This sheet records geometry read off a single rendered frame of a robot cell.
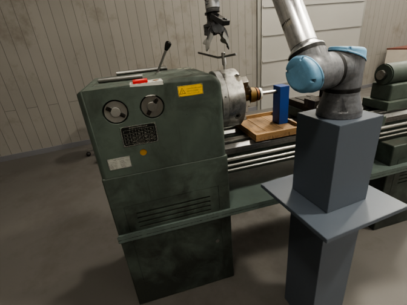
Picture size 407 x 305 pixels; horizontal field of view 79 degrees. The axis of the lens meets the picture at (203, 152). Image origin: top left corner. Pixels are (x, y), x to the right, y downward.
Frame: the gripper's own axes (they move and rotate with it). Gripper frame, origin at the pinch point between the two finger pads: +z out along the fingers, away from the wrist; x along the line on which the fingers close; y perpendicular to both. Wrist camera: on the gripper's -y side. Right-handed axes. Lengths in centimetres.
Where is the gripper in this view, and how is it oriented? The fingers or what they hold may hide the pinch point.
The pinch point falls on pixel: (218, 50)
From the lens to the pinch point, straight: 144.0
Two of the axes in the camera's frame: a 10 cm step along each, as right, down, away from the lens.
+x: -8.3, 2.7, -4.9
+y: -5.4, -2.1, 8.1
